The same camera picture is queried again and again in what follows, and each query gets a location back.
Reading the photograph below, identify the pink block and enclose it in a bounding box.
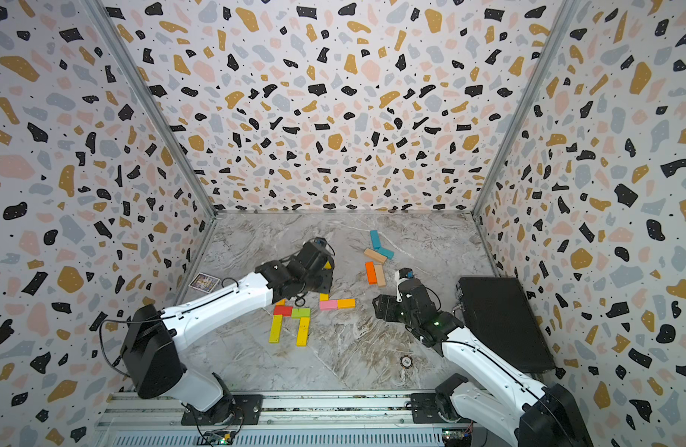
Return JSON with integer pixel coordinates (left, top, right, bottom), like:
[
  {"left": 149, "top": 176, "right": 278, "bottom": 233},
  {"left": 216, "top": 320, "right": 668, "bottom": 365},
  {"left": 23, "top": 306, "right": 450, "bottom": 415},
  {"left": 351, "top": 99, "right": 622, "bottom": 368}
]
[{"left": 319, "top": 301, "right": 338, "bottom": 311}]

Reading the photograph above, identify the amber block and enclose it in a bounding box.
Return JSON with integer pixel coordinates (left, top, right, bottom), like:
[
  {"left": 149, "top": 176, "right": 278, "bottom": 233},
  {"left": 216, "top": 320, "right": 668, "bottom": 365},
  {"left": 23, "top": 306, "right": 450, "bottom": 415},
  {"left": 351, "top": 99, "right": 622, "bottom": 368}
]
[{"left": 336, "top": 298, "right": 356, "bottom": 309}]

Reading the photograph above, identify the orange block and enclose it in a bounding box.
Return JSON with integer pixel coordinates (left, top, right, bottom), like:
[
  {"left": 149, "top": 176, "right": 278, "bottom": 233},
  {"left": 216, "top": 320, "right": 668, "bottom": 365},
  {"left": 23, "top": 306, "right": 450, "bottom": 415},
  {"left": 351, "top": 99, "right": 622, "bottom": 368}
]
[{"left": 365, "top": 262, "right": 377, "bottom": 284}]

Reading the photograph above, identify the lime green block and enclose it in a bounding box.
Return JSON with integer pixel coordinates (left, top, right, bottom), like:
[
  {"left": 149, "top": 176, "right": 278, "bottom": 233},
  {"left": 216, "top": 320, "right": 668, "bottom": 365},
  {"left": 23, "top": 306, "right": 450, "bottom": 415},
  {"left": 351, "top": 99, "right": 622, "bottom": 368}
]
[{"left": 291, "top": 307, "right": 311, "bottom": 318}]

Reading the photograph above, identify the red block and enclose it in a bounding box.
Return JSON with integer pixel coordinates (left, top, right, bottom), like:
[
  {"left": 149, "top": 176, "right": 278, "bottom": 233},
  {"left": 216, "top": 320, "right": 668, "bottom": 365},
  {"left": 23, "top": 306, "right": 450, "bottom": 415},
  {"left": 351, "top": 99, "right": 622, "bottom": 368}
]
[{"left": 274, "top": 305, "right": 294, "bottom": 317}]

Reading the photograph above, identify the natural wood long block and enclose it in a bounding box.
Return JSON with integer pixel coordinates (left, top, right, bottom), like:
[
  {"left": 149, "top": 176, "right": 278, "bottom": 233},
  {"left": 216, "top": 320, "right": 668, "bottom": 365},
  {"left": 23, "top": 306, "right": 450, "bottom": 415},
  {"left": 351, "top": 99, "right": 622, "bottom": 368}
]
[{"left": 374, "top": 264, "right": 387, "bottom": 288}]

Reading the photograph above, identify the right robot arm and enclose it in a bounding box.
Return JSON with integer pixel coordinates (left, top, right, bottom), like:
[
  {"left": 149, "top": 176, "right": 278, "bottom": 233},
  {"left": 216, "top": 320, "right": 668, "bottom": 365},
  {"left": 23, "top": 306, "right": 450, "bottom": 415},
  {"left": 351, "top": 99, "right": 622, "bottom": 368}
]
[{"left": 372, "top": 269, "right": 592, "bottom": 446}]

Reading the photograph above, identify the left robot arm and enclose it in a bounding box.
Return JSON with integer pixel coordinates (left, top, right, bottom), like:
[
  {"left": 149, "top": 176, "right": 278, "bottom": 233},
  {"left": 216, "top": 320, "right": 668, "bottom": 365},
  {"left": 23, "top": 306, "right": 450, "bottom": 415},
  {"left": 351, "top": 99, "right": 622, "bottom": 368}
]
[{"left": 120, "top": 238, "right": 335, "bottom": 415}]

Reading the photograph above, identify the teal small block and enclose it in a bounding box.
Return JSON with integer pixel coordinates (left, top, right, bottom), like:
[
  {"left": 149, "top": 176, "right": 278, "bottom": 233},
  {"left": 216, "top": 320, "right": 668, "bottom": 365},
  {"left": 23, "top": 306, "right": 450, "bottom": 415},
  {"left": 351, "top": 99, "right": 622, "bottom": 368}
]
[{"left": 376, "top": 248, "right": 394, "bottom": 259}]

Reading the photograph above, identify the natural wood upper block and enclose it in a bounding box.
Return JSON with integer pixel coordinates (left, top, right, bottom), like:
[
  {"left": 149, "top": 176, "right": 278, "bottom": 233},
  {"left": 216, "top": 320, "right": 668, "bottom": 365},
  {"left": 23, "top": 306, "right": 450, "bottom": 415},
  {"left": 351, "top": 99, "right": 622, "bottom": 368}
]
[{"left": 363, "top": 249, "right": 388, "bottom": 264}]

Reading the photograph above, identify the round table grommet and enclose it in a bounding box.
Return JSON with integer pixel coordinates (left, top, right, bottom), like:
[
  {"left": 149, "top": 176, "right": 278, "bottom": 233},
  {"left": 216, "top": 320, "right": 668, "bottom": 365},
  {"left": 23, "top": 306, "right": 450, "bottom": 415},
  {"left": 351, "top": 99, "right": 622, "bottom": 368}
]
[{"left": 401, "top": 356, "right": 413, "bottom": 369}]

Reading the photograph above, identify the teal long block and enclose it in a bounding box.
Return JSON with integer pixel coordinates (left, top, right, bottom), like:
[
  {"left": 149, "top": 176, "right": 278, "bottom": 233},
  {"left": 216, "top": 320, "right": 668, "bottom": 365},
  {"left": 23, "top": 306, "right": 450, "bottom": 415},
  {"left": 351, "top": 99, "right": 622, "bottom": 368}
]
[{"left": 370, "top": 230, "right": 382, "bottom": 251}]

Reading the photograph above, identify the black carrying case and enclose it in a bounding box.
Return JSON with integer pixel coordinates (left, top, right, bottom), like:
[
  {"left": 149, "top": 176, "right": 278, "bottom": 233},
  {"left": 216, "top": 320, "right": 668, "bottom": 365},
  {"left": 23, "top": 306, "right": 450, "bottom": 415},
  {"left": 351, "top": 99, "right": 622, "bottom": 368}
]
[{"left": 456, "top": 277, "right": 554, "bottom": 374}]

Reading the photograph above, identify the small printed card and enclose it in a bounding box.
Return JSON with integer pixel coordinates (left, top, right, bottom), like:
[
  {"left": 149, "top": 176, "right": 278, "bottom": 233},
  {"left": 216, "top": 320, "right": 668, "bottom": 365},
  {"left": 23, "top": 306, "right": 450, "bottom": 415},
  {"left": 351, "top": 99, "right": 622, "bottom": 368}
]
[{"left": 189, "top": 273, "right": 220, "bottom": 294}]

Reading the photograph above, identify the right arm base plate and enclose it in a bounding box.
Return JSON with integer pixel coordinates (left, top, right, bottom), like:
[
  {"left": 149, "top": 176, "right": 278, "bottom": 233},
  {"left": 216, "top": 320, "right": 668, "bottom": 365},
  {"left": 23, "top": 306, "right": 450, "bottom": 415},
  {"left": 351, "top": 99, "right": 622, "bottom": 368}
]
[{"left": 405, "top": 393, "right": 471, "bottom": 425}]

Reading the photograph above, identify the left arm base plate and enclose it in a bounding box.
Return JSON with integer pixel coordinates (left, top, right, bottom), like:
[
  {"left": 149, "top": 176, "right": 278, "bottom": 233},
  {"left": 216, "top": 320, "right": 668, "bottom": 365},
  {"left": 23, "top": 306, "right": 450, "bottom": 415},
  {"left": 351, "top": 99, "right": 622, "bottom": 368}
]
[{"left": 181, "top": 394, "right": 264, "bottom": 428}]

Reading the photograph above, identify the aluminium front rail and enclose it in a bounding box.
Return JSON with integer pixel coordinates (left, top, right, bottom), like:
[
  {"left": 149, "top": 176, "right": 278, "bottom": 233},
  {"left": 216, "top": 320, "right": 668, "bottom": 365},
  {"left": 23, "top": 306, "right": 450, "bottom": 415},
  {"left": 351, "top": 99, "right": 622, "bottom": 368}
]
[{"left": 93, "top": 390, "right": 509, "bottom": 446}]

